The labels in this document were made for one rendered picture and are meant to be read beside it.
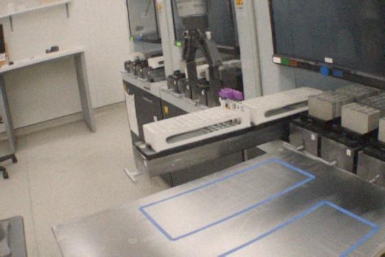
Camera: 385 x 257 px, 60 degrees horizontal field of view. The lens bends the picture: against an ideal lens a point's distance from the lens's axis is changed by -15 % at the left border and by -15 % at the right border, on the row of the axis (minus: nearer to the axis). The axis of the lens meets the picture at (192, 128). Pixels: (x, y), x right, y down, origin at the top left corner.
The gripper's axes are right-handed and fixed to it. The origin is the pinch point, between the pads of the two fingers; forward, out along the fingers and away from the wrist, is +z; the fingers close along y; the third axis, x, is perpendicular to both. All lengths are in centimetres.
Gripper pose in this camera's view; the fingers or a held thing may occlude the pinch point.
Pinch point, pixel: (203, 84)
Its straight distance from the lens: 110.7
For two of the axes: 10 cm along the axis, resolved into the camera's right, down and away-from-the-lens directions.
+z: 1.3, 9.4, 3.3
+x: 8.9, -2.5, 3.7
